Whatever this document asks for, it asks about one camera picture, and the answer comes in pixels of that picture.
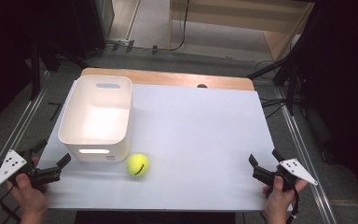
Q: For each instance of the wooden table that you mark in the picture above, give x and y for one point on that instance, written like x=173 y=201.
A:
x=167 y=77

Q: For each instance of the person's left hand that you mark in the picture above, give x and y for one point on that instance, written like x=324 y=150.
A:
x=31 y=200

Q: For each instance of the dark cabinet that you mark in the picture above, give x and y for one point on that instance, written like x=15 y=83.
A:
x=90 y=25

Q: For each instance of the metal floor rail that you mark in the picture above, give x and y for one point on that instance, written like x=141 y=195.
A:
x=15 y=133
x=304 y=155

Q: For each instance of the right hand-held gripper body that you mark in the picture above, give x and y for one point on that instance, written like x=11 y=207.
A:
x=296 y=171

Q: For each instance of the person's right hand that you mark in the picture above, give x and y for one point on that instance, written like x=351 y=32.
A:
x=276 y=202

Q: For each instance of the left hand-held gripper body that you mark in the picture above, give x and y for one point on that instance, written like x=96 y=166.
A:
x=10 y=166

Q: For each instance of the person's dark lap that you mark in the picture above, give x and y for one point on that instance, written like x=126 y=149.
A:
x=155 y=218

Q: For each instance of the light wooden desk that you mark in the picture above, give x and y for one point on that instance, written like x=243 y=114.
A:
x=279 y=40

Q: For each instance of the yellow tennis ball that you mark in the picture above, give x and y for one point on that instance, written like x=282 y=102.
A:
x=138 y=165

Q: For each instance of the white plastic storage bin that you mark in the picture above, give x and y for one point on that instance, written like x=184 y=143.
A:
x=96 y=124

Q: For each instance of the black tripod stand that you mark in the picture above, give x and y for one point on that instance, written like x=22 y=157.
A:
x=35 y=68
x=290 y=81

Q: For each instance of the white board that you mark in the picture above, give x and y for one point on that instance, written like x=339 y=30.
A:
x=199 y=140

